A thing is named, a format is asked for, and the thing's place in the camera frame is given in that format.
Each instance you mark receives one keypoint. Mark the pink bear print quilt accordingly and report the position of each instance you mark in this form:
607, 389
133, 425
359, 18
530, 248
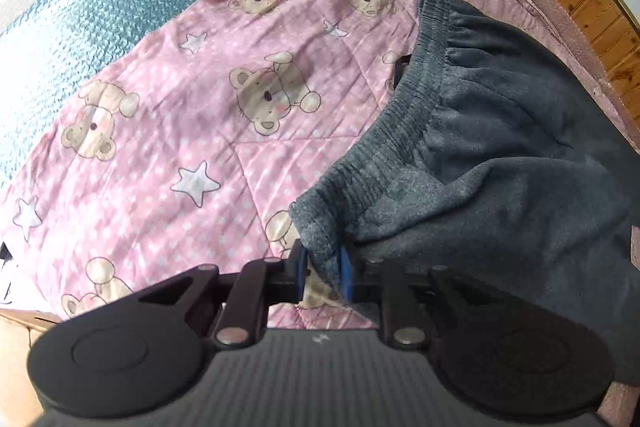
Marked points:
179, 155

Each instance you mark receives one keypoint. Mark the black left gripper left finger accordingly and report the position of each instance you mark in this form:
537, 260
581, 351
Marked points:
230, 310

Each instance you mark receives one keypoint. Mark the dark grey sweatpants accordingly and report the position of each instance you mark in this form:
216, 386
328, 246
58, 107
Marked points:
492, 159

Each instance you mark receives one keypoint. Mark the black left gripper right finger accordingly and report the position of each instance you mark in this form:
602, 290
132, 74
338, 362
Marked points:
414, 309

